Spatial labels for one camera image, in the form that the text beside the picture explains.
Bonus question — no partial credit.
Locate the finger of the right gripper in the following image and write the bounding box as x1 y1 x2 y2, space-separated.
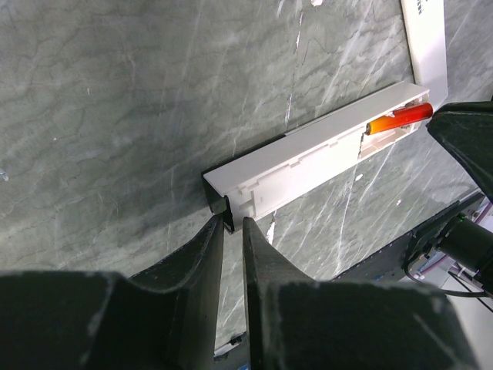
427 101 493 200

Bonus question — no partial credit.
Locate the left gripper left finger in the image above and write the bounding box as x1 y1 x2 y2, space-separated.
1 216 224 369

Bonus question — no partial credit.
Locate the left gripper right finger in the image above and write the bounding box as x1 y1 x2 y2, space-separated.
243 217 479 369

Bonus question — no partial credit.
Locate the red orange battery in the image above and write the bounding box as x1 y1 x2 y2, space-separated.
365 103 434 135

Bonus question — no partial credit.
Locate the white remote battery cover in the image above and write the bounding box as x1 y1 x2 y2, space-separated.
401 0 448 109

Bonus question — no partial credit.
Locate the white remote control body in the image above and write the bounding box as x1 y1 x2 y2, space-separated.
202 82 429 233

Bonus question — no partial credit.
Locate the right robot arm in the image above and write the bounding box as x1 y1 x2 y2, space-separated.
402 101 492 298

